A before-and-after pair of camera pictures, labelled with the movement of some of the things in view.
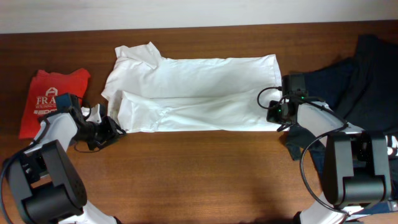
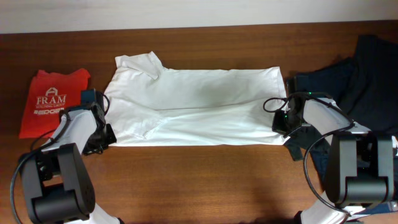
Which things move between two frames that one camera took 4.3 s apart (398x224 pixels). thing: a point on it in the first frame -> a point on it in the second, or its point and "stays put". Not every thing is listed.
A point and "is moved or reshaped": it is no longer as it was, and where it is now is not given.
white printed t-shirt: x=148 y=93 is moved or reshaped
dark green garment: x=298 y=139 stays put
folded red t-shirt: x=41 y=99 stays put
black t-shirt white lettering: x=370 y=104 stays put
